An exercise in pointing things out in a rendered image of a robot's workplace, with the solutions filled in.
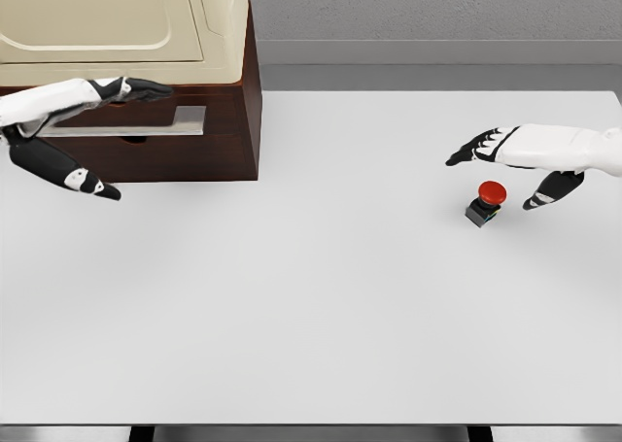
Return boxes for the brown drawer with metal handle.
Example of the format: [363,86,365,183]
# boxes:
[0,90,242,138]

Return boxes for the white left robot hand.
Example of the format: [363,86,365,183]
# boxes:
[0,76,175,203]

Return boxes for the brown and beige cabinet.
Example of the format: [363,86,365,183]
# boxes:
[0,0,264,184]

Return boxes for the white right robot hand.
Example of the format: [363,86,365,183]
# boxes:
[444,123,605,212]

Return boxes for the plain brown wooden drawer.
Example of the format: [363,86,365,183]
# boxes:
[46,134,250,172]

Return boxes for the red emergency stop switch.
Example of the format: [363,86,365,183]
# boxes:
[464,180,508,230]

